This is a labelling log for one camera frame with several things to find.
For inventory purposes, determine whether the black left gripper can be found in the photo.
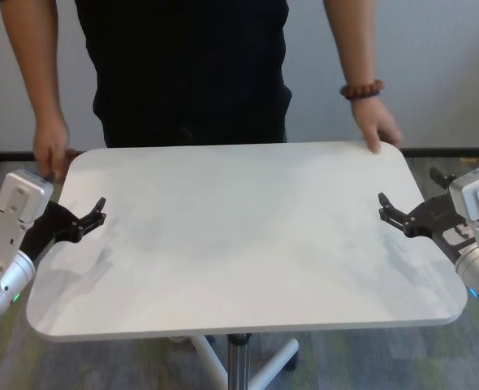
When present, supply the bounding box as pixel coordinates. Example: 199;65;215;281
19;197;108;263

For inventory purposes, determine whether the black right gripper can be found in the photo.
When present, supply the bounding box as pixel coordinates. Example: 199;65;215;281
377;167;479;261

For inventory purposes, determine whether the white rolling table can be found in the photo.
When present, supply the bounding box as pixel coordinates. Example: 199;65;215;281
25;141;468;390

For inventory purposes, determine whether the person's right forearm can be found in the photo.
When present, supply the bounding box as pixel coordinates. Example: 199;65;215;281
0;0;65;121

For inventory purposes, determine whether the person's left forearm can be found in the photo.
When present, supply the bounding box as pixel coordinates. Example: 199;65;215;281
323;0;381;93

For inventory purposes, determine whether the person's left hand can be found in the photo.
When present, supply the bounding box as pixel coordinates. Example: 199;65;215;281
351;97;406;154

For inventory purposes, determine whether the person's right hand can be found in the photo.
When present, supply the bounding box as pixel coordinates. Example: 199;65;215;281
33;108;78;184

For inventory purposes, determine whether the person in black shirt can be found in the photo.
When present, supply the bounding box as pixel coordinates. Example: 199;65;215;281
75;0;293;149

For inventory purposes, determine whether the black wall baseboard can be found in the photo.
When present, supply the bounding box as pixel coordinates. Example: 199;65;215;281
0;148;479;164

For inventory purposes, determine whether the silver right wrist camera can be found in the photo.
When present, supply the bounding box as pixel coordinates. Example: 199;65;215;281
449;167;479;285

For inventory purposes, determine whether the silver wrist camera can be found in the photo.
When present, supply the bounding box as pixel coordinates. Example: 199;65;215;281
0;170;55;300
449;167;479;285

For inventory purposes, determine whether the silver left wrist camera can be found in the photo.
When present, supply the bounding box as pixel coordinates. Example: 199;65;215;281
0;170;55;300

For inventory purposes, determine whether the brown bead bracelet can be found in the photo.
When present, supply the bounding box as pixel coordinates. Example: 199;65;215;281
339;80;386;102

